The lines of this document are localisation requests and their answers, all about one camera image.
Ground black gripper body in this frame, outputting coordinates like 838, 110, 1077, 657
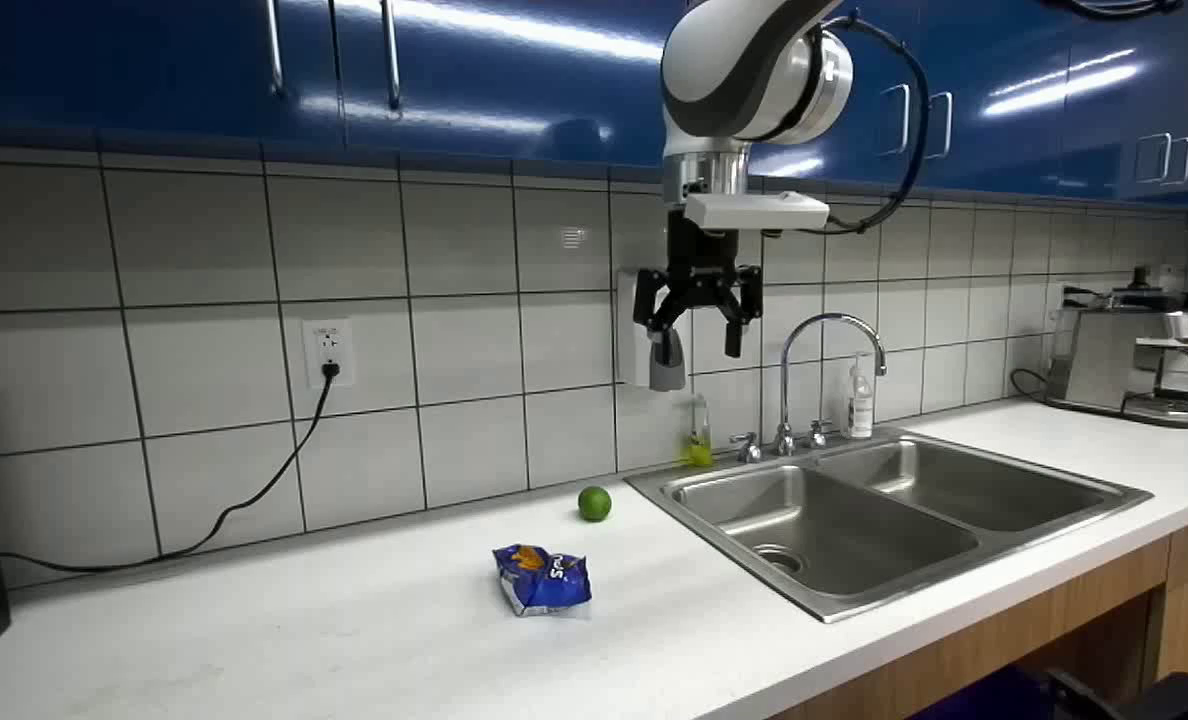
631, 209, 765, 330

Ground blue Doritos snack packet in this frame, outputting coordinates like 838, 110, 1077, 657
492, 545, 591, 613

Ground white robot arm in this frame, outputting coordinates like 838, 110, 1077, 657
631, 0, 852, 369

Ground stainless steel double sink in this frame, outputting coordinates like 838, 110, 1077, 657
634, 432, 1146, 622

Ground yellow green sponge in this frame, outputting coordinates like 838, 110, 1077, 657
681, 398, 716, 471

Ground chrome kitchen faucet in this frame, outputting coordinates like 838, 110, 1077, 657
729, 306, 890, 464

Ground white soap bottle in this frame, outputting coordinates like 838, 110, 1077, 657
848, 359, 874, 439

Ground green lime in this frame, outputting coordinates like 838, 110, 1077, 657
576, 483, 610, 523

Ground blue upper cabinets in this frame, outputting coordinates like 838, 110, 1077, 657
0, 0, 1188, 209

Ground wooden lower cabinet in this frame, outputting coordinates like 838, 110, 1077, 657
775, 527, 1188, 720

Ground white wall soap dispenser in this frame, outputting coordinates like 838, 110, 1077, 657
615, 271, 689, 392

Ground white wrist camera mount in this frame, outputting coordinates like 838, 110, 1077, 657
682, 192, 829, 231

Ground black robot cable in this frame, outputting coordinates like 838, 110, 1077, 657
803, 12, 933, 240

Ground black power cable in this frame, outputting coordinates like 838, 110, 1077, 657
0, 355, 345, 579

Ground white wall outlet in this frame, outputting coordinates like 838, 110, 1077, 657
305, 321, 356, 389

